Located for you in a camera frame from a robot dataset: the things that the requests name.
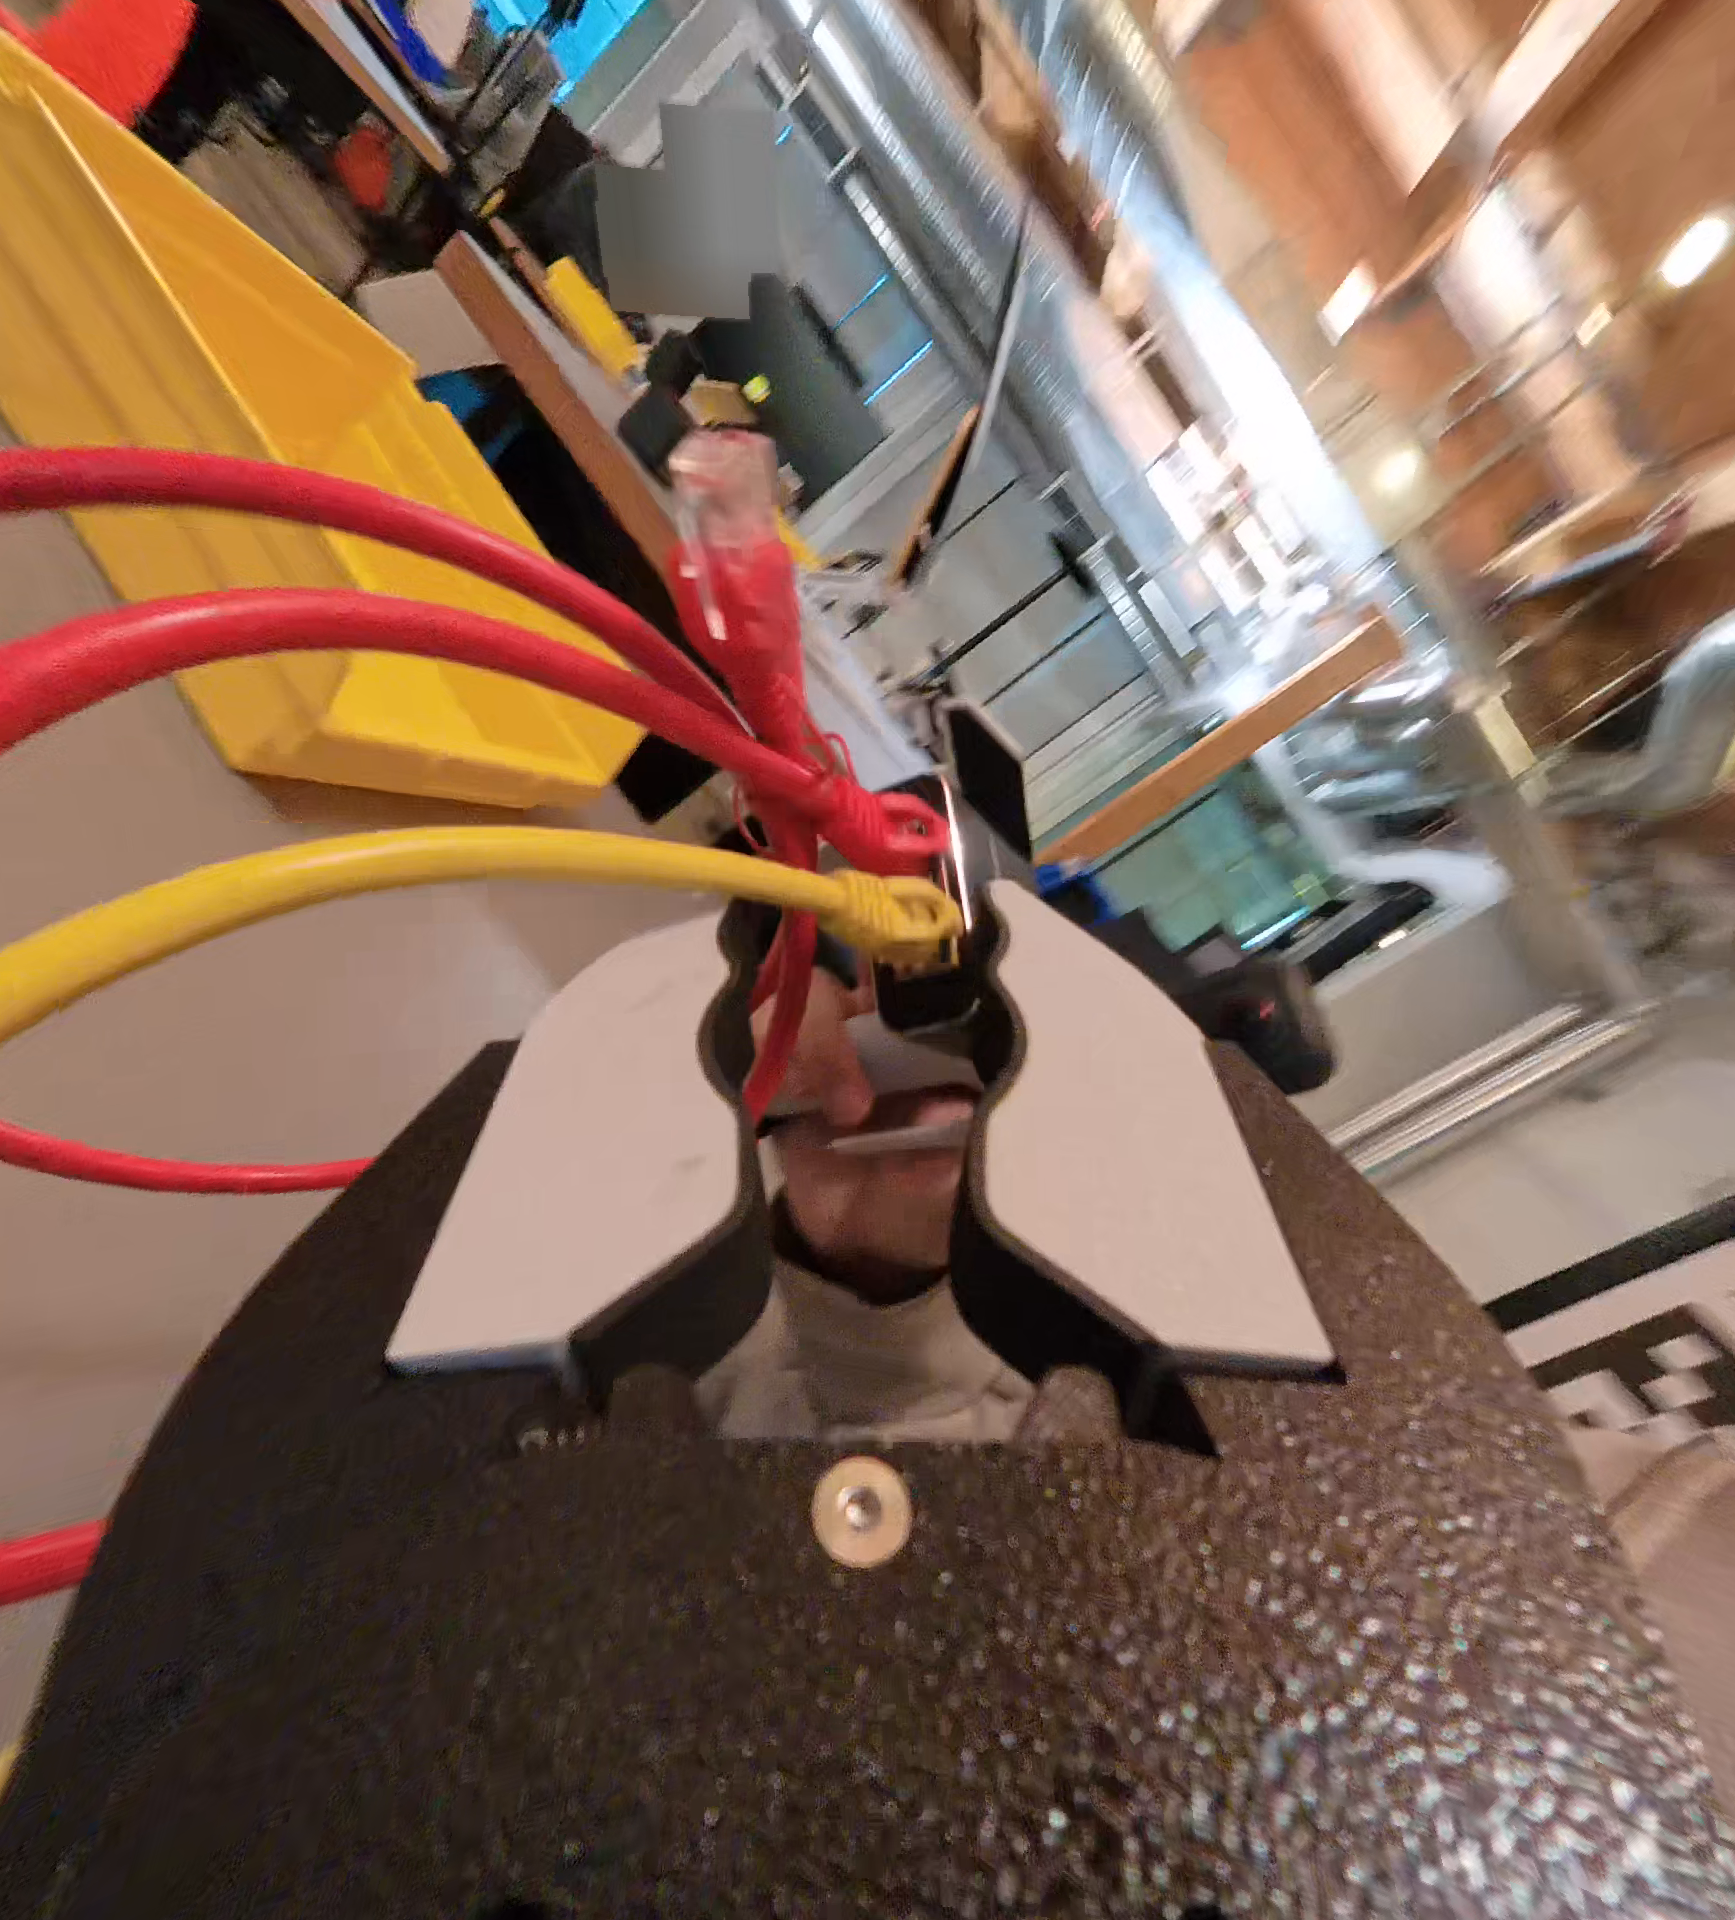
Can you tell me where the yellow plastic bin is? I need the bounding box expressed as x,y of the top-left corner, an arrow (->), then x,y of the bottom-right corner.
0,30 -> 660,813

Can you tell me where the black monitor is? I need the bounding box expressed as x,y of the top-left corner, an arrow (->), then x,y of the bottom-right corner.
748,270 -> 944,499

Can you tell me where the red ethernet cable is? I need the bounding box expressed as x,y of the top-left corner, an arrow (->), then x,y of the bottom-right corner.
0,420 -> 960,1622

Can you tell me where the person's right hand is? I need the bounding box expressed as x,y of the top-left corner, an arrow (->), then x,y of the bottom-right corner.
764,1007 -> 989,1298

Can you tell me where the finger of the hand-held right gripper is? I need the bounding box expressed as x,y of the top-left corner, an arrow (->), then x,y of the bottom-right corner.
824,1087 -> 980,1167

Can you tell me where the black white marker sheet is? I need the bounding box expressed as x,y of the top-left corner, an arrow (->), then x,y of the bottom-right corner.
1483,1201 -> 1735,1496

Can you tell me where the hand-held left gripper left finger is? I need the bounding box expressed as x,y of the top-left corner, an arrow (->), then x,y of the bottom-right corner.
388,916 -> 780,1383

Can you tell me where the yellow ethernet cable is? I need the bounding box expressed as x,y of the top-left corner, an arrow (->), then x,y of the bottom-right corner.
0,827 -> 966,1920

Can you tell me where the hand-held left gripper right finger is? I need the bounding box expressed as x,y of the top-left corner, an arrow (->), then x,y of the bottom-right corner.
944,881 -> 1337,1401

